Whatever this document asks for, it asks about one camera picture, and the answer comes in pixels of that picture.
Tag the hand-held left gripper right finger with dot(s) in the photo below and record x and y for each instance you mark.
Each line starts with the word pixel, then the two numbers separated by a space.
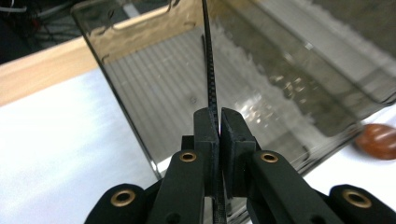
pixel 235 140

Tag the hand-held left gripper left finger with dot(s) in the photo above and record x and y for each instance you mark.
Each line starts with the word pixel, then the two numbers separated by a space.
pixel 207 130

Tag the white table mat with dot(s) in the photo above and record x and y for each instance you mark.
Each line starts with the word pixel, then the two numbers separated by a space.
pixel 62 155

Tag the wooden spoon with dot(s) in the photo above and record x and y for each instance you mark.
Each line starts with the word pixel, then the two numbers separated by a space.
pixel 378 141

